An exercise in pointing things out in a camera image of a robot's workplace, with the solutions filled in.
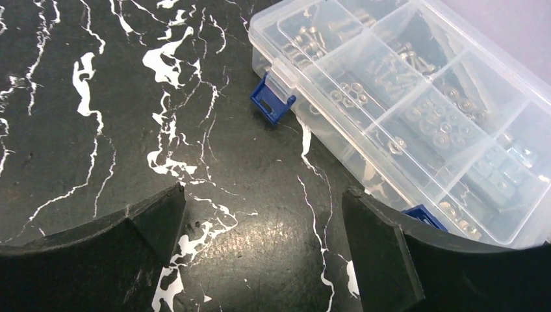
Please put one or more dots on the clear plastic compartment box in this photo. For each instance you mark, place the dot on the clear plastic compartment box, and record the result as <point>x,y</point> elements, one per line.
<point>419,105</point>

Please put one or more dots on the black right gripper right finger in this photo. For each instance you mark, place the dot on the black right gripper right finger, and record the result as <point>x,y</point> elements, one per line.
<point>404,264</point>

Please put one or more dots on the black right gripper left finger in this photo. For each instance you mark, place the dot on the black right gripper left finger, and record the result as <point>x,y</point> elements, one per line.
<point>112,263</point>

